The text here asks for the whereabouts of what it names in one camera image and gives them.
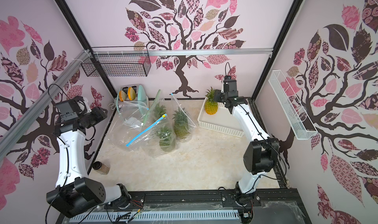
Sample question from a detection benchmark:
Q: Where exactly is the pineapple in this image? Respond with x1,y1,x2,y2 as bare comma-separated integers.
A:
156,126,176,152
204,87,218,115
173,109,190,139
153,103,166,120

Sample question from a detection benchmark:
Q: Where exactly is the blue-zip bag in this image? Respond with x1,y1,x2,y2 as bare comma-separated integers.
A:
125,114,176,158

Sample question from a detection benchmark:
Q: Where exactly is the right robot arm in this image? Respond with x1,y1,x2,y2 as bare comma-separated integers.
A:
214,90,279,206

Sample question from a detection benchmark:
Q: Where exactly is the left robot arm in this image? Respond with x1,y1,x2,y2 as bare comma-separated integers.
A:
46,96,131,218

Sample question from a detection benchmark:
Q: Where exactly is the back right zip bag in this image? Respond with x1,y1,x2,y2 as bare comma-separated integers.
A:
170,93,196,143

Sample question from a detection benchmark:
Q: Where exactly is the back green-zip bag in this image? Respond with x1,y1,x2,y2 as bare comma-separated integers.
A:
142,90,167,128

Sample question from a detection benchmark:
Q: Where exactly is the white plastic basket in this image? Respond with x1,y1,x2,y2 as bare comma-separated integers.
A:
197,98,245,137

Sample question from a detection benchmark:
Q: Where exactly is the mint green toaster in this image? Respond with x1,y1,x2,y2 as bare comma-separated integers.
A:
115,84,149,114

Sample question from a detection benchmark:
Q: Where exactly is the brown spice jar left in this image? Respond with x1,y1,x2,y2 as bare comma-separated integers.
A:
92,161,110,175

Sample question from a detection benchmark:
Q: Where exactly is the white vent strip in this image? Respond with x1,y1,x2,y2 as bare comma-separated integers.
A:
64,210,240,224

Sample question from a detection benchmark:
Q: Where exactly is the black wire wall basket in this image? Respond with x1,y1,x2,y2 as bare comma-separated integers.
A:
81,46,152,77

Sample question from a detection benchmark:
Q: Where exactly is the aluminium rail back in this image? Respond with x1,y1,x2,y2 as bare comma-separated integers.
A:
94,48,273,56

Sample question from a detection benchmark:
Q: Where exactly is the aluminium rail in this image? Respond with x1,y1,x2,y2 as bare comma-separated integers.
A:
94,48,273,56
1,50,89,159

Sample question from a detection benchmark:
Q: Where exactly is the white wire wall shelf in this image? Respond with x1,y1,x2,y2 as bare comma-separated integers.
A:
268,70,318,140

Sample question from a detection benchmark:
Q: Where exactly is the aluminium rail left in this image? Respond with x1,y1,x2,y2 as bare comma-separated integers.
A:
1,50,89,159

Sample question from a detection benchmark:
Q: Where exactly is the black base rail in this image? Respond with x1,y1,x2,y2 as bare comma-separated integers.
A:
56,188,312,224

